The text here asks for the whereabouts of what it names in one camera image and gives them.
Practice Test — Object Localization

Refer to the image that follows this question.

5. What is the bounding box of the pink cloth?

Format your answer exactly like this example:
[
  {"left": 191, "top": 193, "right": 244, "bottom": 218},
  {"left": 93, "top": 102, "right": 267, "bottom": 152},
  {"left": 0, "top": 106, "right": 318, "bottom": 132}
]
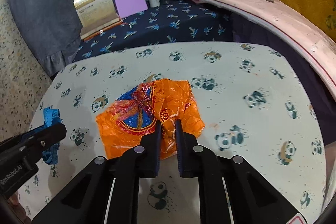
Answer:
[{"left": 181, "top": 0, "right": 336, "bottom": 98}]

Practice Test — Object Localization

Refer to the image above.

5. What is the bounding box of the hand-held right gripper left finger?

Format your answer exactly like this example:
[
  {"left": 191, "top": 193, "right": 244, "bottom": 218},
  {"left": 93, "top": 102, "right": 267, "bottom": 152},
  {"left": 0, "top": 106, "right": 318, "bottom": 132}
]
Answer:
[{"left": 31, "top": 122, "right": 162, "bottom": 224}]

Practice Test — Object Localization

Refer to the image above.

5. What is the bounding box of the blue plastic wrapper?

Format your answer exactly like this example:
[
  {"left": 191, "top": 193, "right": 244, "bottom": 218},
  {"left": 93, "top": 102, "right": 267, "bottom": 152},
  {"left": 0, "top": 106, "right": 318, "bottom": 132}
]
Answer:
[{"left": 39, "top": 107, "right": 62, "bottom": 165}]

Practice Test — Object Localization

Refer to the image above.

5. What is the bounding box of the navy printed cloth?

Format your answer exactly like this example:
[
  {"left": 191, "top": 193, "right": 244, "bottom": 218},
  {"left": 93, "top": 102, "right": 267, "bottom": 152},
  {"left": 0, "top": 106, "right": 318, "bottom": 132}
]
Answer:
[{"left": 72, "top": 0, "right": 234, "bottom": 63}]

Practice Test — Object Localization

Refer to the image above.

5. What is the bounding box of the orange plastic bag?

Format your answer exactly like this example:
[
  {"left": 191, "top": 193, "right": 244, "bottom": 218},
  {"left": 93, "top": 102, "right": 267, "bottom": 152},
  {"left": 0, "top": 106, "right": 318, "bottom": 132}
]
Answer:
[{"left": 96, "top": 78, "right": 206, "bottom": 160}]

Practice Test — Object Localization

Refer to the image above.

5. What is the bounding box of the panda printed cloth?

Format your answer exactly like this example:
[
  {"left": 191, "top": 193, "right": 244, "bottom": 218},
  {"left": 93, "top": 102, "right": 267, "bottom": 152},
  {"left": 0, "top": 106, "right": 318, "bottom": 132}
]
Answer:
[{"left": 16, "top": 42, "right": 328, "bottom": 224}]

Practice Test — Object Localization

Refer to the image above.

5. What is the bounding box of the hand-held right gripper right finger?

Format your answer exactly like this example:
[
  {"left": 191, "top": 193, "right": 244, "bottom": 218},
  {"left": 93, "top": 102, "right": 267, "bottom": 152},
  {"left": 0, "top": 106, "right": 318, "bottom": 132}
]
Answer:
[{"left": 175, "top": 119, "right": 302, "bottom": 224}]

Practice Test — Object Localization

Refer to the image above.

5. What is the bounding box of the purple cloth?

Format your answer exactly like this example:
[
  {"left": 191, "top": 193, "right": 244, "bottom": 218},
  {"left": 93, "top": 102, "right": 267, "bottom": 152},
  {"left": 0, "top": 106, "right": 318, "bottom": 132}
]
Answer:
[{"left": 228, "top": 13, "right": 336, "bottom": 146}]

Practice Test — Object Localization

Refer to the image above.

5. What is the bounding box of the beige gold box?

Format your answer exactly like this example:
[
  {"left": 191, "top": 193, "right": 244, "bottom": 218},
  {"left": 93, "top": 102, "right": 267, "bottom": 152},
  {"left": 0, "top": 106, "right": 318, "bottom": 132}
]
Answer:
[{"left": 73, "top": 0, "right": 123, "bottom": 41}]

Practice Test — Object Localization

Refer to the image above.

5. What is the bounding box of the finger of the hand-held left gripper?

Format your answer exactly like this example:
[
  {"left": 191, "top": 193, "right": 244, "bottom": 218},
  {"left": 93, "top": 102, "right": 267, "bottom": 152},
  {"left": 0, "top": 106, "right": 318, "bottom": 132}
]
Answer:
[
  {"left": 0, "top": 127, "right": 48, "bottom": 147},
  {"left": 0, "top": 122, "right": 67, "bottom": 165}
]

